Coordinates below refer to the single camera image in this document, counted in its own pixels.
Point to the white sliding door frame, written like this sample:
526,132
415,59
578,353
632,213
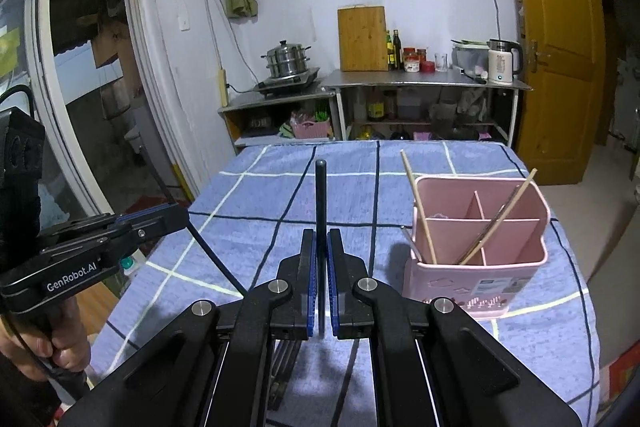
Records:
150,82

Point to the yellowed power strip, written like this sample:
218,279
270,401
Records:
223,87

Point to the pink plastic basket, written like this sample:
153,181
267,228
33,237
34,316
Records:
310,130

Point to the black induction cooker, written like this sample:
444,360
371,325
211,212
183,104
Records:
287,84

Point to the green oil bottle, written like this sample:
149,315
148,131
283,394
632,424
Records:
388,52

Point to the small red lid jar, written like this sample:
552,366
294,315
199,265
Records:
421,55

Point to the yellow cooking oil bottle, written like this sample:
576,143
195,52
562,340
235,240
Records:
366,133

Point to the white wall switch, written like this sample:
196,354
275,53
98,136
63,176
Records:
184,22

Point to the low steel table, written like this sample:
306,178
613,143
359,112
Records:
270,102

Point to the labelled red lid jar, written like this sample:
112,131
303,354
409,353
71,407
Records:
411,63

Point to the wooden chopstick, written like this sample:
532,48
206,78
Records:
417,202
510,202

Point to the yellow wooden door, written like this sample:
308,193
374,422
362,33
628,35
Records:
555,32

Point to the silver metal chopstick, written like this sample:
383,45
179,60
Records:
409,239
495,219

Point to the clear drinking glass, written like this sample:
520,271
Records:
440,63

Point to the brown sauce bottle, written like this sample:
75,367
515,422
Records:
375,104

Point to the blue checked blanket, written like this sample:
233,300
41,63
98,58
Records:
250,187

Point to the red cardboard box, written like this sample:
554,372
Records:
625,372

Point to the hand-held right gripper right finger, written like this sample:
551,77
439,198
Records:
332,282

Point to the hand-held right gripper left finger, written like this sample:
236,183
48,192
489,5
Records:
312,282

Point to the tall steel counter table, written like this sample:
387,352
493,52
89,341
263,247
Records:
425,79

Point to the pink plastic utensil holder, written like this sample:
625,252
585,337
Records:
450,287

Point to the person's left hand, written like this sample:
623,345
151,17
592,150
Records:
70,337

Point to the wooden cutting board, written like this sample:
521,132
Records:
362,39

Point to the dark sauce bottle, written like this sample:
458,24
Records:
396,52

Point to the white electric kettle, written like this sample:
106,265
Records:
502,64

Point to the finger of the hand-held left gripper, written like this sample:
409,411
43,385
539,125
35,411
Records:
165,222
145,213

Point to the clear plastic container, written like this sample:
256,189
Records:
470,57

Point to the steel steamer pot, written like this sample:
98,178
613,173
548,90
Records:
286,62

